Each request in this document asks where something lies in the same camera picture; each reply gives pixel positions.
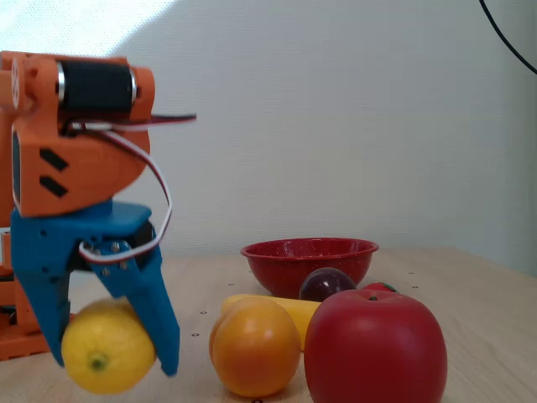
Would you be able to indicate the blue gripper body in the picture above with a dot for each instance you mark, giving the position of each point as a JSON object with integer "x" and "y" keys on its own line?
{"x": 46, "y": 243}

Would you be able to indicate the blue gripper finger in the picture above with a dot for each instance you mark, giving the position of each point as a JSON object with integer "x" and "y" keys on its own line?
{"x": 142, "y": 294}
{"x": 46, "y": 302}

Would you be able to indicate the yellow lemon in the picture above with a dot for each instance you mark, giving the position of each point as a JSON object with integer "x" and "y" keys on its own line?
{"x": 105, "y": 348}

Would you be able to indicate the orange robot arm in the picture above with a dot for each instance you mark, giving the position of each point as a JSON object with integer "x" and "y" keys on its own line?
{"x": 84, "y": 176}

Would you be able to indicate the red speckled bowl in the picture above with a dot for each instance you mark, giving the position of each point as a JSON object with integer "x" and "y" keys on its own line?
{"x": 285, "y": 268}

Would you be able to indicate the orange fruit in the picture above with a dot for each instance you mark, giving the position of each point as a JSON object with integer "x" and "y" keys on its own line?
{"x": 256, "y": 348}

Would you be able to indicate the yellow banana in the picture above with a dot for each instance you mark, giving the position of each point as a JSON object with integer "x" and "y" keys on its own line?
{"x": 304, "y": 314}

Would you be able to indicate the dark purple plum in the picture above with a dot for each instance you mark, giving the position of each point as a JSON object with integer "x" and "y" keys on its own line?
{"x": 325, "y": 285}

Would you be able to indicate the red strawberry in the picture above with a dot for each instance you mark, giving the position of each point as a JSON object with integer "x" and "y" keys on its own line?
{"x": 377, "y": 287}

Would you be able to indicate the red apple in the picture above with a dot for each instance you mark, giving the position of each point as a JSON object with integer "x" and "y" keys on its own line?
{"x": 373, "y": 348}

